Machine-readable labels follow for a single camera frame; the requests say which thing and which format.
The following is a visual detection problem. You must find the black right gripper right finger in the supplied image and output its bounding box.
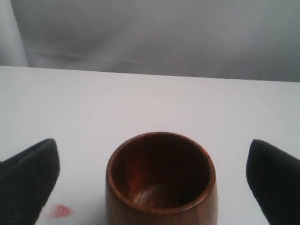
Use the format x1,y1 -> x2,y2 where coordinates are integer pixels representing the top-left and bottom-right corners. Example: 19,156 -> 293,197
246,139 -> 300,225

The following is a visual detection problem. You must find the white backdrop curtain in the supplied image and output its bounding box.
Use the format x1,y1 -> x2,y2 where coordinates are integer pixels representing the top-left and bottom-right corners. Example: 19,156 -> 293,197
0,0 -> 300,82

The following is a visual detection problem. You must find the red stain mark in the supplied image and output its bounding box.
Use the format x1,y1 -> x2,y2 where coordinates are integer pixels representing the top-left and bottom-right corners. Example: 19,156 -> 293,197
47,204 -> 73,218

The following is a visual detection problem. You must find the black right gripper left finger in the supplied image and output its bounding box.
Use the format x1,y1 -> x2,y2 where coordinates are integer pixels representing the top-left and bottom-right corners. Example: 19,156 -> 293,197
0,139 -> 60,225

